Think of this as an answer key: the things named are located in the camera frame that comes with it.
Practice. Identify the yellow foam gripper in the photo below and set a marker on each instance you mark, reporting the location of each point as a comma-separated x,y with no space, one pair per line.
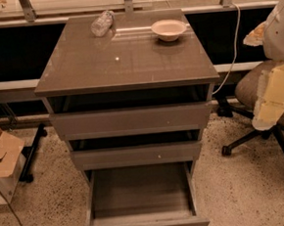
279,33

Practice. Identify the grey bottom drawer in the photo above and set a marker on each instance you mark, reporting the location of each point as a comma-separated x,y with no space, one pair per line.
149,195

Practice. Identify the grey drawer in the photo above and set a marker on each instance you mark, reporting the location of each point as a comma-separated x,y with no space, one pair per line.
149,195
101,115
163,147

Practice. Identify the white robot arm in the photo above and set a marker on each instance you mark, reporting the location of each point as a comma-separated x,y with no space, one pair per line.
270,35

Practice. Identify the grey drawer cabinet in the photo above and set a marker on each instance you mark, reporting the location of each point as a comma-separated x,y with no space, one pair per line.
128,57

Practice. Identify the grey middle drawer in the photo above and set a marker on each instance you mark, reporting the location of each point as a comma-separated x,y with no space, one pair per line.
163,147

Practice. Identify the grey top drawer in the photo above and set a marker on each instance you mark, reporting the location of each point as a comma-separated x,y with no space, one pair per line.
101,115

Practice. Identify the brown office chair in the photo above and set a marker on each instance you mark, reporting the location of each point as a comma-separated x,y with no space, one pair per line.
246,94

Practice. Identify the white paper bowl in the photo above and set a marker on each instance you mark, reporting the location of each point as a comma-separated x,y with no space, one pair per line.
168,30

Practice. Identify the clear plastic bottle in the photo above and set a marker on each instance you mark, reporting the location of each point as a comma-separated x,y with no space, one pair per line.
102,24

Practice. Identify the black stand leg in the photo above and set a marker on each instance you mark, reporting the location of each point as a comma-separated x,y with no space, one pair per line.
29,153

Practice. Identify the cardboard box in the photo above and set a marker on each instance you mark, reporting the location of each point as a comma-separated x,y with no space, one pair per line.
12,162

